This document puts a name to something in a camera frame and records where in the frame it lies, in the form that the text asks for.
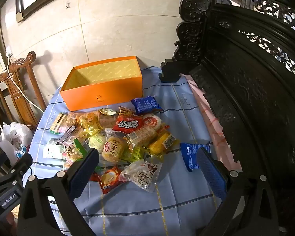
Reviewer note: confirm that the white plastic bag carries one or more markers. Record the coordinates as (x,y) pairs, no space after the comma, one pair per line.
(13,137)

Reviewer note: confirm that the pink-ended biscuit packet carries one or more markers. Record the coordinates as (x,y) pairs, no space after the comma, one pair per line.
(66,120)

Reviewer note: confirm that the round red-label rice cracker packet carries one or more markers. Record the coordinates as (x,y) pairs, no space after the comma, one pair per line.
(153,121)

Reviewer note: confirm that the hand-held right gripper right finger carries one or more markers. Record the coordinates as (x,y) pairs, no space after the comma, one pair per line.
(211,174)

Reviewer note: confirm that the red snack packet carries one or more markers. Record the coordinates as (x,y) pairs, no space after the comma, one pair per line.
(127,124)

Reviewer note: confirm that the wall socket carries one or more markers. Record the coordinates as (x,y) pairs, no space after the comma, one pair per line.
(8,51)

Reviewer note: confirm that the pink cloth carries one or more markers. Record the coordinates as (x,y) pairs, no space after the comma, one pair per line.
(211,127)

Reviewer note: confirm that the red-orange snack packet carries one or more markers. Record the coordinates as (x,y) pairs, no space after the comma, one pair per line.
(109,178)

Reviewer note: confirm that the green-yellow snack packet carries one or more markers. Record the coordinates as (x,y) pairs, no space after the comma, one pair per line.
(135,154)

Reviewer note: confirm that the pale green snack packet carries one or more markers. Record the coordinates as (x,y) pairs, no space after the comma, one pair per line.
(97,140)

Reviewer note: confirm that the blue checked tablecloth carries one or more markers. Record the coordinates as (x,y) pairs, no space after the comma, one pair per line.
(182,201)

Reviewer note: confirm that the small striped packet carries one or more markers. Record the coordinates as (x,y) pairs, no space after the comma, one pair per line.
(125,109)

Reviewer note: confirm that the white printed snack packet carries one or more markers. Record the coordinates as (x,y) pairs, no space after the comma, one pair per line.
(141,175)

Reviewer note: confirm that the small gold-green packet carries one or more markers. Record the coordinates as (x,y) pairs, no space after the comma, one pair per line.
(107,111)

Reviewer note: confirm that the round small bread packet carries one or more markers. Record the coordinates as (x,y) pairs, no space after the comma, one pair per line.
(113,150)

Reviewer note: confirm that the orange cardboard box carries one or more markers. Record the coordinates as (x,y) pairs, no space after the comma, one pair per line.
(100,98)

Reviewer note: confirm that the yellow candy packet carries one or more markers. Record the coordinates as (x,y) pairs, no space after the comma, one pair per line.
(88,124)

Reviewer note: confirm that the green nut packet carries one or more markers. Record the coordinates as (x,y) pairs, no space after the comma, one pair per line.
(75,152)

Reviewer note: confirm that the dark blue snack packet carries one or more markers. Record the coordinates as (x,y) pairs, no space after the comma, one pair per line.
(190,156)
(146,104)

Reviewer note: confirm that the clear rice cracker packet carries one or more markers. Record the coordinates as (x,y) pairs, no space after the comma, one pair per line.
(140,135)

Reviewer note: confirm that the carved wooden chair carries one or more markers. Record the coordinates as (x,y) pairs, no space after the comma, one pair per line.
(22,91)

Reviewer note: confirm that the dark carved wooden furniture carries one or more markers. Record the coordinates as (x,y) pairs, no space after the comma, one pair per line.
(248,78)

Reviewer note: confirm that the wall hook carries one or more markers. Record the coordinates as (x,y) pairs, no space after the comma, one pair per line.
(68,4)

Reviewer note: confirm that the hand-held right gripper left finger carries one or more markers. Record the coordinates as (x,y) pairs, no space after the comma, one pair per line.
(84,172)

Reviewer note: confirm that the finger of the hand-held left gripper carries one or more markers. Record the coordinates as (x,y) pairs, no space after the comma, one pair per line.
(23,162)
(5,180)

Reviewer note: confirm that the yellow snack packet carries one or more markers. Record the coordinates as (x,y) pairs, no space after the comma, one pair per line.
(163,141)

